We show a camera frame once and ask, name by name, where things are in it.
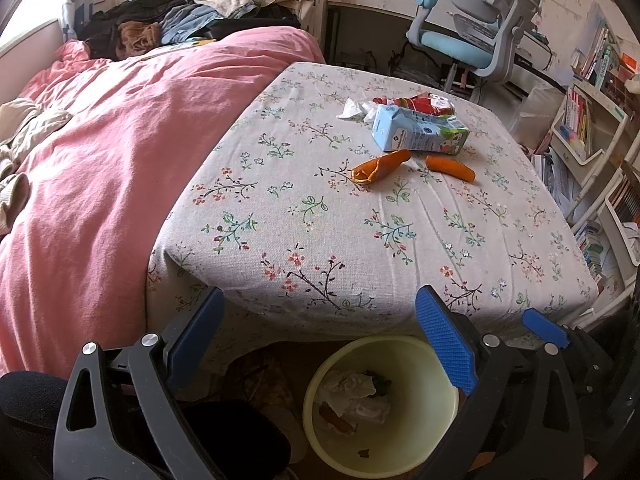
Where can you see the pale yellow waste bin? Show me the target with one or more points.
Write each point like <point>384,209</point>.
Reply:
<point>415,450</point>

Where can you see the bundle of papers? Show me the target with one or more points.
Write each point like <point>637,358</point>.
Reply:
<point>552,180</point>

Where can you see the pink blanket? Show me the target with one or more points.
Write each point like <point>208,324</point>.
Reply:
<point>110,160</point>

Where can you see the red white snack bag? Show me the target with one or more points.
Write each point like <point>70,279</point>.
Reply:
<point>425,103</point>

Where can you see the hollow orange carrot piece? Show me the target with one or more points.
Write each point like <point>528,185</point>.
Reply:
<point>380,167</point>

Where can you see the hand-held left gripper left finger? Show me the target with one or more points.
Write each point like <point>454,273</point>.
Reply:
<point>197,335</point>

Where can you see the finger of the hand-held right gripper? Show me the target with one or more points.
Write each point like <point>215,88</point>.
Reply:
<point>545,327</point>

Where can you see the light blue drink carton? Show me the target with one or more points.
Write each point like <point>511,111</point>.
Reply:
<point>415,130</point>

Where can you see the row of upright books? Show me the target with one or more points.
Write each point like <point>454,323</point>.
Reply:
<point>577,115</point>

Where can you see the pile of dark clothes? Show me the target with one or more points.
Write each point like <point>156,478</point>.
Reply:
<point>145,20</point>

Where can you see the white tissue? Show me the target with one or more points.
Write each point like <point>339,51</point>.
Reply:
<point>350,392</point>
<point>355,109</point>

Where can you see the white shelf cart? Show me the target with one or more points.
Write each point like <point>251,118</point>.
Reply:
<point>595,160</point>

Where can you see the grey blue office chair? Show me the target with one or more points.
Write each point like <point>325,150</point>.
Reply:
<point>465,35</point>

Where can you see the floral tablecloth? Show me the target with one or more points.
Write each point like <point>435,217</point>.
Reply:
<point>325,220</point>

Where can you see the cream cloth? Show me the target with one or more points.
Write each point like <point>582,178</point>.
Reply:
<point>25,130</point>

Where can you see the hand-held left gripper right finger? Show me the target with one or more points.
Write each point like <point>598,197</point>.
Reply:
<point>445,340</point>

